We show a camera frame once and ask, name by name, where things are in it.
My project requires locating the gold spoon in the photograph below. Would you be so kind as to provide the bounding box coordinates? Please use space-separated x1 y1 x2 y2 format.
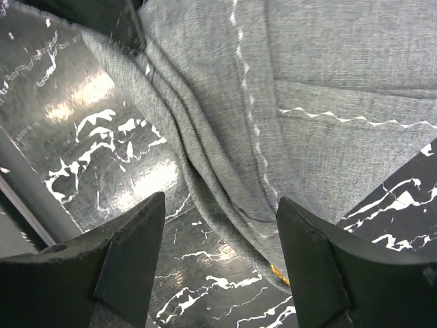
270 264 290 286

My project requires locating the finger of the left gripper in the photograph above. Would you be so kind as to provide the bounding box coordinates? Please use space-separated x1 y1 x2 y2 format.
22 0 145 54

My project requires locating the dark grey napkin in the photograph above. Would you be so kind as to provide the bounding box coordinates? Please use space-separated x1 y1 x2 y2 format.
83 1 436 292

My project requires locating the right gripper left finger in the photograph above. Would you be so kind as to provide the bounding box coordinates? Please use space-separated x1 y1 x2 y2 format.
1 192 165 327

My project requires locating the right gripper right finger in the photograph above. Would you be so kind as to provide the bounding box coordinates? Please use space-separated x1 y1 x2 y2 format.
276 197 436 327

